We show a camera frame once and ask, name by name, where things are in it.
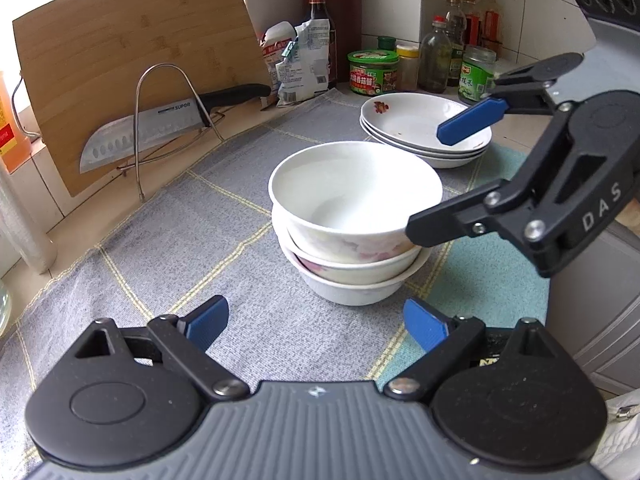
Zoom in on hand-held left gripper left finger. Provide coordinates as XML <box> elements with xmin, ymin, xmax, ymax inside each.
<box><xmin>72</xmin><ymin>295</ymin><xmax>251</xmax><ymax>403</ymax></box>

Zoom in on gold cap red label bottle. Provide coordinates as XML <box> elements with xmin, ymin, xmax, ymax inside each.
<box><xmin>461</xmin><ymin>0</ymin><xmax>482</xmax><ymax>48</ymax></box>

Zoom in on glass bottle red cap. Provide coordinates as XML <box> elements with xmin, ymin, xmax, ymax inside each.
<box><xmin>419</xmin><ymin>16</ymin><xmax>453</xmax><ymax>94</ymax></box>

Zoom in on green lid sauce jar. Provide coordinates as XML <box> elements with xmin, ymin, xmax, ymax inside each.
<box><xmin>347</xmin><ymin>50</ymin><xmax>401</xmax><ymax>97</ymax></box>

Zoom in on bamboo cutting board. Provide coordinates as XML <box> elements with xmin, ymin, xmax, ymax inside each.
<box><xmin>12</xmin><ymin>0</ymin><xmax>273</xmax><ymax>198</ymax></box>

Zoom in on orange detergent bottle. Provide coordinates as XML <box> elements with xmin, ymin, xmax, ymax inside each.
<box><xmin>0</xmin><ymin>70</ymin><xmax>41</xmax><ymax>168</ymax></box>

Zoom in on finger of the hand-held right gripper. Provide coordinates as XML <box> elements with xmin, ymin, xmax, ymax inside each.
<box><xmin>405</xmin><ymin>102</ymin><xmax>576</xmax><ymax>249</ymax></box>
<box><xmin>437</xmin><ymin>52</ymin><xmax>586</xmax><ymax>146</ymax></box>

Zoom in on clear plastic wrap roll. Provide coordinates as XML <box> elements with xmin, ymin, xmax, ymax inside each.
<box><xmin>0</xmin><ymin>160</ymin><xmax>56</xmax><ymax>273</ymax></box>

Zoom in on person's white jacket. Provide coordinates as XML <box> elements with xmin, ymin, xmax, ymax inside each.
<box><xmin>590</xmin><ymin>390</ymin><xmax>640</xmax><ymax>480</ymax></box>

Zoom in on dark red utensil holder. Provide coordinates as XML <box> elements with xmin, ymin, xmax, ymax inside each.
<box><xmin>320</xmin><ymin>0</ymin><xmax>363</xmax><ymax>86</ymax></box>

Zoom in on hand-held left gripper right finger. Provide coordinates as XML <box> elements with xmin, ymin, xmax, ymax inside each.
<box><xmin>387</xmin><ymin>297</ymin><xmax>566</xmax><ymax>401</ymax></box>

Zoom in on white bag red print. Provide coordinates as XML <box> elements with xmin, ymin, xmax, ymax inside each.
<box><xmin>259</xmin><ymin>30</ymin><xmax>296</xmax><ymax>111</ymax></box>

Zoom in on steel knife black handle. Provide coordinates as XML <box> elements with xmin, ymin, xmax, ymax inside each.
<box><xmin>79</xmin><ymin>83</ymin><xmax>272</xmax><ymax>175</ymax></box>

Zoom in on white bag blue print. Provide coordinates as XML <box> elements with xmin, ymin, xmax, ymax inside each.
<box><xmin>274</xmin><ymin>19</ymin><xmax>336</xmax><ymax>107</ymax></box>

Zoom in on yellow lid spice jar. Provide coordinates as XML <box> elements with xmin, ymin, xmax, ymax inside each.
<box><xmin>396</xmin><ymin>44</ymin><xmax>420</xmax><ymax>92</ymax></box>

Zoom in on red chili oil bottle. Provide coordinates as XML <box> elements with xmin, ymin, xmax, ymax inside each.
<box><xmin>480</xmin><ymin>0</ymin><xmax>502</xmax><ymax>61</ymax></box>

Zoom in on dark soy sauce bottle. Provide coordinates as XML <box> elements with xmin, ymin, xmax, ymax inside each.
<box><xmin>305</xmin><ymin>0</ymin><xmax>338</xmax><ymax>91</ymax></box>

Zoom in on white bowl pink flowers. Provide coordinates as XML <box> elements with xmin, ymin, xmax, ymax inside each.
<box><xmin>271</xmin><ymin>207</ymin><xmax>433</xmax><ymax>286</ymax></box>
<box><xmin>280</xmin><ymin>240</ymin><xmax>433</xmax><ymax>307</ymax></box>
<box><xmin>268</xmin><ymin>141</ymin><xmax>444</xmax><ymax>263</ymax></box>

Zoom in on grey and teal checked mat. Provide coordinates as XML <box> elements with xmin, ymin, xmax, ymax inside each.
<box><xmin>0</xmin><ymin>87</ymin><xmax>551</xmax><ymax>480</ymax></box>

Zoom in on grey cabinet door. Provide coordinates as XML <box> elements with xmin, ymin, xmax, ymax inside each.
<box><xmin>547</xmin><ymin>220</ymin><xmax>640</xmax><ymax>396</ymax></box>

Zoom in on metal wire rack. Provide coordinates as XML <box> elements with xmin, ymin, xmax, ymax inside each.
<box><xmin>117</xmin><ymin>62</ymin><xmax>226</xmax><ymax>203</ymax></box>

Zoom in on green label pickle jar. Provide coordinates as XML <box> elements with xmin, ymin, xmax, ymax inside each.
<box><xmin>459</xmin><ymin>45</ymin><xmax>497</xmax><ymax>105</ymax></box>

